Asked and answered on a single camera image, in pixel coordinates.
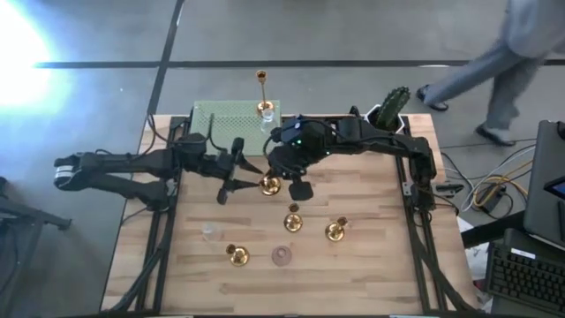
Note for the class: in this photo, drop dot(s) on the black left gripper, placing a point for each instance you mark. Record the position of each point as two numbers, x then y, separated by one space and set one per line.
223 165

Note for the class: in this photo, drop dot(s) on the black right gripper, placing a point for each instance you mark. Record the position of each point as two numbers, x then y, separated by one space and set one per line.
304 156

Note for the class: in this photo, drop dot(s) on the gold candlestick holder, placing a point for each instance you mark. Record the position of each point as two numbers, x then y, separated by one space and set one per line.
239 256
293 222
265 107
271 187
334 232

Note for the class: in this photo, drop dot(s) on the clear glass candle holder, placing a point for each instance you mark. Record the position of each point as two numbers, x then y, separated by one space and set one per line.
267 121
212 232

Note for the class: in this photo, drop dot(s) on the pink glass candle holder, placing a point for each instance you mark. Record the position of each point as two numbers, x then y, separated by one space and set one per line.
281 256

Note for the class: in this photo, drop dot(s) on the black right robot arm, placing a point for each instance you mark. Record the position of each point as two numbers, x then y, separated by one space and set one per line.
375 137

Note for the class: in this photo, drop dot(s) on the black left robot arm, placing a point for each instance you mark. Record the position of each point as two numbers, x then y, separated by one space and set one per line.
132 161

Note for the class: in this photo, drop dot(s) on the green perforated metal shelf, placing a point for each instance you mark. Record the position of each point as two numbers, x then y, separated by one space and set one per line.
225 128

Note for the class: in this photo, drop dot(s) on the green cactus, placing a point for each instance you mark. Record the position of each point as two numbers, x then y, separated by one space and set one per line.
392 108

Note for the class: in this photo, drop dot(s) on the black power adapter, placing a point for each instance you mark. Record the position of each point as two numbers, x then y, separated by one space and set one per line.
492 199

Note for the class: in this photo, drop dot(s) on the black workstation stand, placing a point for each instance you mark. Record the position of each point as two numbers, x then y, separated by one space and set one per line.
490 230

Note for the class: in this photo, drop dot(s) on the black floor stand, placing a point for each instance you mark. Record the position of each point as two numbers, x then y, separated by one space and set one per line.
39 218

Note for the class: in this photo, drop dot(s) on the black keyboard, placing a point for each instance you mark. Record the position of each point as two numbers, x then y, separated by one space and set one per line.
525 278

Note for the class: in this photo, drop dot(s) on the black computer monitor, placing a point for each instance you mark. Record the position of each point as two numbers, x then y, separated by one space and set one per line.
545 176

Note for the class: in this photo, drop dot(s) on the person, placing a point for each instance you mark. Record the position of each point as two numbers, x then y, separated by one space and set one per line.
521 40

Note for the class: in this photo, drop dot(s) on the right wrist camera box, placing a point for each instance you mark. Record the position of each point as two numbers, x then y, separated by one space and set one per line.
293 130

